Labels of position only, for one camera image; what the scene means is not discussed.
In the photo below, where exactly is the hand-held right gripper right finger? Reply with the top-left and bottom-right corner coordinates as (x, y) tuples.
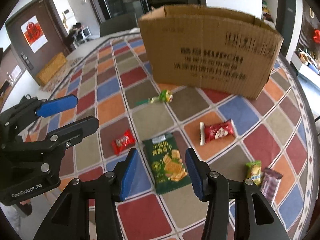
(185, 148), (292, 240)

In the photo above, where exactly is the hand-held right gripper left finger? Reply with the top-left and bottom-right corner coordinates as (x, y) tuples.
(34, 148), (138, 240)

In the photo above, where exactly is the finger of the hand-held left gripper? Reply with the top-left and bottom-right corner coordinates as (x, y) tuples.
(0, 94), (78, 130)
(46, 116), (100, 151)

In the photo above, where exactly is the green cracker packet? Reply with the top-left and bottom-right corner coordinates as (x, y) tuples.
(142, 133), (191, 195)

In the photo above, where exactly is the brown cardboard box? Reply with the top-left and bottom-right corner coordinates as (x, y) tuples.
(138, 4), (284, 100)

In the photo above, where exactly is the small red snack packet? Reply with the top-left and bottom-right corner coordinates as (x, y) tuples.
(111, 129), (136, 155)

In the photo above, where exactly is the red white-ended snack packet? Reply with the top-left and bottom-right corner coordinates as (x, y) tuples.
(199, 119), (235, 146)

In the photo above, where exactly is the small green candy packet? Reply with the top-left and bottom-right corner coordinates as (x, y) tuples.
(245, 160), (262, 187)

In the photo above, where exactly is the colourful checked tablecloth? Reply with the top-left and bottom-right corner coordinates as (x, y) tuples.
(25, 29), (320, 240)

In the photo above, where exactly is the red and white door poster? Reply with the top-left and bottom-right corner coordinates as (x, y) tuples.
(20, 15), (48, 53)

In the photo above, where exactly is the purple snack bar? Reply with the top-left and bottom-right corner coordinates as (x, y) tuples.
(260, 168), (283, 205)

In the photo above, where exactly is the green lollipop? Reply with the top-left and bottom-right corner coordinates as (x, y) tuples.
(136, 89), (174, 106)

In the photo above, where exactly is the brown entry door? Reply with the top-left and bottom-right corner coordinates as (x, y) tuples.
(5, 0), (72, 60)

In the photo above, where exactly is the grey dining chair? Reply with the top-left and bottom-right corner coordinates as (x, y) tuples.
(99, 14), (139, 38)

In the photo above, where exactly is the black framed glass sliding door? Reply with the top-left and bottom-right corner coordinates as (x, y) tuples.
(86, 0), (200, 24)

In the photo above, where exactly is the white low cabinet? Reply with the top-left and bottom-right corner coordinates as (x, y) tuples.
(290, 51), (320, 75)

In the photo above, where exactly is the white shelf with toys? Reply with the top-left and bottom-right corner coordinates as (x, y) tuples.
(261, 1), (275, 28)

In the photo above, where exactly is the dark interior door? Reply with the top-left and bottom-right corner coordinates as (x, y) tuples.
(276, 0), (303, 55)

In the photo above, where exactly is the door lock handle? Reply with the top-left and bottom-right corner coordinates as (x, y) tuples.
(21, 52), (34, 70)

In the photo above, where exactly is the dark slatted wall panel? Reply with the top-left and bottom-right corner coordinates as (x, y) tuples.
(299, 0), (320, 53)

